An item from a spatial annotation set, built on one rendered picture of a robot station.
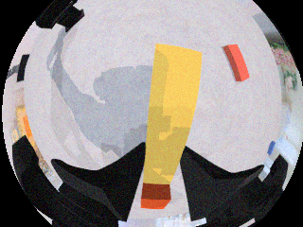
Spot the red rectangular block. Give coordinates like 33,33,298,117
223,44,250,82

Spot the small blue block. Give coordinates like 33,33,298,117
268,141,276,156

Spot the yellow bar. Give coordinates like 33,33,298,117
140,44,202,209

